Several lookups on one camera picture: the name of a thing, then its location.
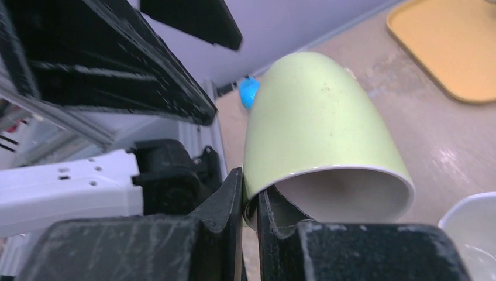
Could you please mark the light green mug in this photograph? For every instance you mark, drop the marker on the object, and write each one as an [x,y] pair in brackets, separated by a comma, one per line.
[315,136]

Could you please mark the black handled white mug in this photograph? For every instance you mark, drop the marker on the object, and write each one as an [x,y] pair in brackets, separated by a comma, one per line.
[470,224]

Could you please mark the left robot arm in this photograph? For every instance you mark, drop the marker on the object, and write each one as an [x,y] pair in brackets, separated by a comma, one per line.
[158,203]

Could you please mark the aluminium frame rail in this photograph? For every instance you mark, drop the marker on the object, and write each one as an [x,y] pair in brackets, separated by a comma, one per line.
[35,133]

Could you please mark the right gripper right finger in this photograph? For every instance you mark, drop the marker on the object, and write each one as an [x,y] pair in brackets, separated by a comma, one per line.
[295,247]

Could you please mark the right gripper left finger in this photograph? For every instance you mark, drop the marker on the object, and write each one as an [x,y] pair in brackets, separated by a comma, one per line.
[206,244]

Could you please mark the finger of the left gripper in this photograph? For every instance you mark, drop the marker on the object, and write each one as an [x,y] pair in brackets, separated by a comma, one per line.
[208,20]
[99,56]

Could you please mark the yellow plastic tray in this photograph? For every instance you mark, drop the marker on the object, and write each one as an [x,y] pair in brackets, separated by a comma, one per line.
[454,41]

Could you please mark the blue toy tube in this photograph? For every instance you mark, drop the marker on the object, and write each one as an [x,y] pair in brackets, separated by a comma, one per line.
[247,91]

